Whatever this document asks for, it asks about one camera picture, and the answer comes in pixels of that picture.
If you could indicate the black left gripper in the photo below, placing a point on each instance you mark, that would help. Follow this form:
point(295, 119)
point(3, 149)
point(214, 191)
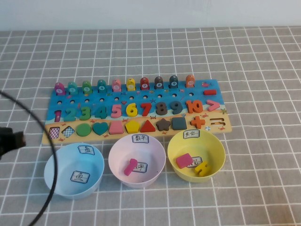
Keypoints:
point(5, 141)

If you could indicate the magenta fish peg numbered 1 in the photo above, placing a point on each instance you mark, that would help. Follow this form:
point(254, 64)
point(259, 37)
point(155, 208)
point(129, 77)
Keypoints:
point(60, 89)

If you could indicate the light blue plastic bowl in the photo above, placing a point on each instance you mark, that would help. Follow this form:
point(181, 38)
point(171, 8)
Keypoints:
point(70, 164)

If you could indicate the green wooden circle piece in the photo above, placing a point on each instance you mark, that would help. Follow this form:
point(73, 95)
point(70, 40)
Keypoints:
point(84, 129)

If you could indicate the teal wooden heart piece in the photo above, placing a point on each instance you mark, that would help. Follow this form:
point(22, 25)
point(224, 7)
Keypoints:
point(100, 128)

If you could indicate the pink wooden trapezoid piece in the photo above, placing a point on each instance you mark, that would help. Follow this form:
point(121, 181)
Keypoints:
point(116, 128)

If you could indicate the light pink plastic bowl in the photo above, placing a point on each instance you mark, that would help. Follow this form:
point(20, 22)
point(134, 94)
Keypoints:
point(117, 160)

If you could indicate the yellow wooden pentagon piece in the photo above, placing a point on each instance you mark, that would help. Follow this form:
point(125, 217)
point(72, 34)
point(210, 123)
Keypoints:
point(132, 127)

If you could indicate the wooden number puzzle board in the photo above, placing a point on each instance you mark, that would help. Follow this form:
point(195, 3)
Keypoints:
point(138, 99)

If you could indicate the red wooden triangle piece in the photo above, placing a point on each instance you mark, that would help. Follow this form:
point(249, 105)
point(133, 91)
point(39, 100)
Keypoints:
point(148, 127)

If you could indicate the brown wooden star piece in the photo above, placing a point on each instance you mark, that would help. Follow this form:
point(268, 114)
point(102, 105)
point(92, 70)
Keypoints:
point(163, 124)

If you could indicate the slate wooden square piece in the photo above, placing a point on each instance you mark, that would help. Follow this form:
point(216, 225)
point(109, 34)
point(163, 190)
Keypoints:
point(179, 123)

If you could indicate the magenta wooden rectangle piece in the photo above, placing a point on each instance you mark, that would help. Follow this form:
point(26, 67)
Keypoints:
point(184, 160)

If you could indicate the orange plus sign piece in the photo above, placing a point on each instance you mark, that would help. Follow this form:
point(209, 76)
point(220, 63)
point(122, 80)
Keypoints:
point(198, 122)

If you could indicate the yellow equals sign piece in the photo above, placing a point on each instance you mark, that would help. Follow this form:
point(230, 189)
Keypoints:
point(202, 168)

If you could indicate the yellow plastic bowl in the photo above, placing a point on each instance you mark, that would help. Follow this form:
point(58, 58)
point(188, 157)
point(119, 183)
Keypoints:
point(211, 150)

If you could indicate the red minus sign piece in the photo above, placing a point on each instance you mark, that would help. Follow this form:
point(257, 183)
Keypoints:
point(209, 92)

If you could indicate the pink greater-than sign piece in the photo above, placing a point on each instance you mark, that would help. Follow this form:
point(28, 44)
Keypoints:
point(216, 105)

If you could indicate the teal wooden numeral 2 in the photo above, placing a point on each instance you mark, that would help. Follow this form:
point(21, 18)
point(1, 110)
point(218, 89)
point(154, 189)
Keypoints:
point(70, 118)

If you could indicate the green wooden numeral 3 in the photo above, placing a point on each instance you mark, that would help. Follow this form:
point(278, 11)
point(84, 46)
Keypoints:
point(88, 116)

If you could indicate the teal fish peg numbered 2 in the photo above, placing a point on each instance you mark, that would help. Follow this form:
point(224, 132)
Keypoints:
point(73, 89)

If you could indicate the green fish peg numbered 3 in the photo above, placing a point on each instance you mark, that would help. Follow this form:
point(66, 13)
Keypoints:
point(86, 88)

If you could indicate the blue-green wooden numeral 4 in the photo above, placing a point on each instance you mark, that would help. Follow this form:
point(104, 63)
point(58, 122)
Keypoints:
point(103, 113)

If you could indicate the blue-green fish peg numbered 4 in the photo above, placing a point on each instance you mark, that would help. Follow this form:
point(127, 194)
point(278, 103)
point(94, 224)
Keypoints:
point(101, 87)

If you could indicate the pink wooden numeral 5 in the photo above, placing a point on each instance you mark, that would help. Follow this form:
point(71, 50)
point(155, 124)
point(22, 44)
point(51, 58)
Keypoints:
point(115, 108)

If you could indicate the pink fish peg numbered 5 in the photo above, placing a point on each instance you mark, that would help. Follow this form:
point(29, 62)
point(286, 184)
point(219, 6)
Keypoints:
point(116, 86)

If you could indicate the yellow wooden numeral 6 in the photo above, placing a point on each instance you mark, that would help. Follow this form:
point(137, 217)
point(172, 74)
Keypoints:
point(129, 111)

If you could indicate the magenta wooden numeral 1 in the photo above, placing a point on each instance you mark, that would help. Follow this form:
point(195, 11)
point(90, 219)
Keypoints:
point(129, 167)

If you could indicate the yellow fish peg numbered 6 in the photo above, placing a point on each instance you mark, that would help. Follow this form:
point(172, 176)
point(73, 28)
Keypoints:
point(131, 86)

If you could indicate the red wooden numeral 7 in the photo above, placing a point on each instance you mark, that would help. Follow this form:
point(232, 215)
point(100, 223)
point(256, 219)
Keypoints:
point(147, 109)

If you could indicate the red fish peg numbered 7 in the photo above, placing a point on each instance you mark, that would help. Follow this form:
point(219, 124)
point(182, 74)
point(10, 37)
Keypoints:
point(144, 84)

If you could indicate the brown wooden numeral 8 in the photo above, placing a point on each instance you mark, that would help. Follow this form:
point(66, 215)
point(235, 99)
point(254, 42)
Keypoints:
point(158, 111)

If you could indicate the brown fish peg numbered 8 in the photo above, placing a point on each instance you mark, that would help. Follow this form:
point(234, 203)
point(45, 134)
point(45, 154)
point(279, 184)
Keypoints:
point(159, 83)

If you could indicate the slate wooden numeral 9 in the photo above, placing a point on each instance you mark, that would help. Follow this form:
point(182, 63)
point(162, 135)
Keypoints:
point(179, 109)

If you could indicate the slate fish peg numbered 9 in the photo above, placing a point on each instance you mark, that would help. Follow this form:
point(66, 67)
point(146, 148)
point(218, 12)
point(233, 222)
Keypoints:
point(173, 83)

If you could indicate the orange wooden numeral 10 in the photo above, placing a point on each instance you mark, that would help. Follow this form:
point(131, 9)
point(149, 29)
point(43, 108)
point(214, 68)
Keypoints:
point(189, 107)

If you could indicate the orange fish peg numbered 10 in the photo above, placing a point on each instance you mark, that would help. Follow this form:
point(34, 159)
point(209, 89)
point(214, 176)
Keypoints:
point(190, 82)

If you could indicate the grey checked tablecloth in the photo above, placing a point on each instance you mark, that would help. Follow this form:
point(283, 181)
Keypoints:
point(258, 117)

